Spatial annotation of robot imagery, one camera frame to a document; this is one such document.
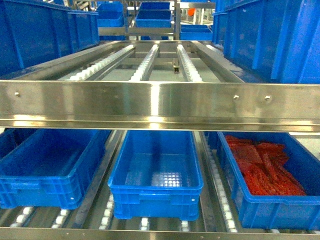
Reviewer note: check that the large blue upper left bin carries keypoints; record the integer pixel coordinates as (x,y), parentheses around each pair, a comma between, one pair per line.
(34,32)

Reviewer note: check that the stainless steel flow rack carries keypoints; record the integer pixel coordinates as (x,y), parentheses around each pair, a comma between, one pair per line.
(41,99)

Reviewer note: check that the large blue bin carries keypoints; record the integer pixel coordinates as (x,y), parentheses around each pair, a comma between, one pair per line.
(278,40)
(34,32)

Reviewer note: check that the blue bin with red parts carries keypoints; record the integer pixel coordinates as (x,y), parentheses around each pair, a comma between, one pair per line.
(274,212)

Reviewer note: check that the red mesh parts pile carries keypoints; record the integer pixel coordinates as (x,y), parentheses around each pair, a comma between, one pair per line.
(261,164)

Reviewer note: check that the blue empty middle bin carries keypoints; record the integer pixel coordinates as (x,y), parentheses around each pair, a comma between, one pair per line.
(157,175)

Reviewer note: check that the large blue upper right bin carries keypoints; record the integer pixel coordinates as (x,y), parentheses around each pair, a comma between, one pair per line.
(278,40)

